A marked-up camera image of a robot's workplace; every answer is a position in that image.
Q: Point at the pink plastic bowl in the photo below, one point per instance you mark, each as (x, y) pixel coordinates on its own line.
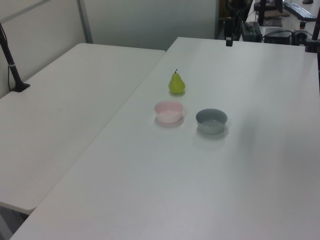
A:
(168, 112)

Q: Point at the green apple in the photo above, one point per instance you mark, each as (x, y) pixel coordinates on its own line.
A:
(177, 83)

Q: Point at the black monitor stand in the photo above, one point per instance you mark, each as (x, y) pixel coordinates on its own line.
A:
(268, 22)

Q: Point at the black table clamp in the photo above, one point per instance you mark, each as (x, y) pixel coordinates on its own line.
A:
(315, 32)

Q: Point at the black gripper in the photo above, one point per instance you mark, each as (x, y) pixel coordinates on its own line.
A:
(229, 27)

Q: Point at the black electronics box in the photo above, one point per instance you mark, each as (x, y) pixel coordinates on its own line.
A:
(277, 36)

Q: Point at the grey plastic bowl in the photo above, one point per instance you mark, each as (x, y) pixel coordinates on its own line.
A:
(211, 122)

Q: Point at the dark grey equipment box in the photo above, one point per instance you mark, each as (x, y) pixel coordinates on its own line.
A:
(251, 31)

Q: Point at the grey metal partition post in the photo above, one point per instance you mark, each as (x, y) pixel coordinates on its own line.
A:
(85, 22)

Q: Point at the black camera pole with base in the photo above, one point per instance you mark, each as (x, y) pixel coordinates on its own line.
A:
(11, 67)

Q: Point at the black computer keyboard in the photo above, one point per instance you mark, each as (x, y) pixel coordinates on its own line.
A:
(300, 11)

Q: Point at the white side table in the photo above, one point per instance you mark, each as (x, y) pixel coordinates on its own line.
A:
(62, 100)

